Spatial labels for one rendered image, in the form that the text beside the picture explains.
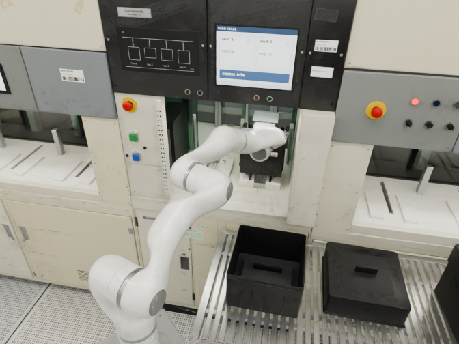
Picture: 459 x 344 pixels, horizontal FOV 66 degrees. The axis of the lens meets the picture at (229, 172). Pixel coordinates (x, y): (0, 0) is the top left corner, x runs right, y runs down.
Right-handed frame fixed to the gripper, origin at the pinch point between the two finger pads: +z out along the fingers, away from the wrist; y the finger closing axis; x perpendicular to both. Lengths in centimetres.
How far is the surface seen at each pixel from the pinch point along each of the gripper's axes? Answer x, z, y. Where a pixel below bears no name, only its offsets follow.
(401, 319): -39, -73, 58
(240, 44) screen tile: 43, -31, -10
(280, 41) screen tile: 45, -31, 4
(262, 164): -18.5, -10.3, 0.8
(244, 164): -19.3, -10.2, -8.3
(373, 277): -33, -60, 49
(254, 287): -30, -75, 4
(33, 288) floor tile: -119, -31, -140
